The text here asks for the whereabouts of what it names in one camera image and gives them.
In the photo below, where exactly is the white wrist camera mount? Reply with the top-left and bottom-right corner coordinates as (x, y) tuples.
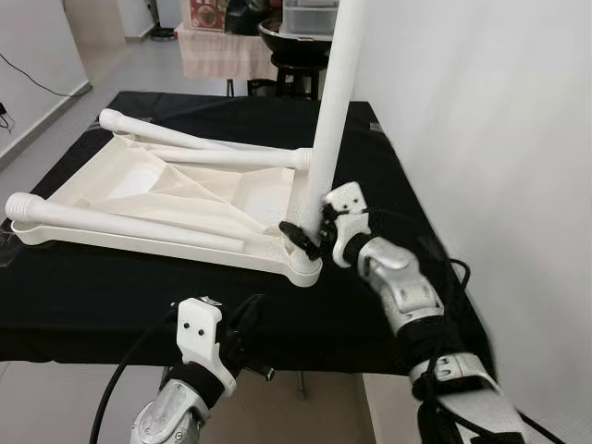
(176, 296), (237, 397)
(324, 182), (371, 269)

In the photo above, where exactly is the black tablecloth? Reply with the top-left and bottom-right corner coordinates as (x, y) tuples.
(0, 90), (496, 376)

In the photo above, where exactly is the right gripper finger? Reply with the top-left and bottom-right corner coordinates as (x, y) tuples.
(277, 220), (320, 260)

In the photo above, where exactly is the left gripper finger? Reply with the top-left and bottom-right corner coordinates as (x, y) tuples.
(231, 293), (269, 329)

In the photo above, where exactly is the red printed box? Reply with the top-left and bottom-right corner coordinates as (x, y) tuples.
(188, 0), (226, 31)

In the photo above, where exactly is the clear plastic storage box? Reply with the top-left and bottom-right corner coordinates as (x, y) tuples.
(282, 0), (340, 36)

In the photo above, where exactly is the black wall cable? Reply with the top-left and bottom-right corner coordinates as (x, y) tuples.
(0, 51), (89, 98)

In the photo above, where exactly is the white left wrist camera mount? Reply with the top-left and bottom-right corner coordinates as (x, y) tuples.
(176, 296), (237, 397)

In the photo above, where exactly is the white plastic children table top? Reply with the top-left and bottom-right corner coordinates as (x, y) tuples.
(9, 129), (325, 288)

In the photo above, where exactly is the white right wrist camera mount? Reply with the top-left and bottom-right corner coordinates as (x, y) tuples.
(324, 182), (371, 269)

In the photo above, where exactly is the beige cloth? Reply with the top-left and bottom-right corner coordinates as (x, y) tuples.
(176, 26), (278, 82)

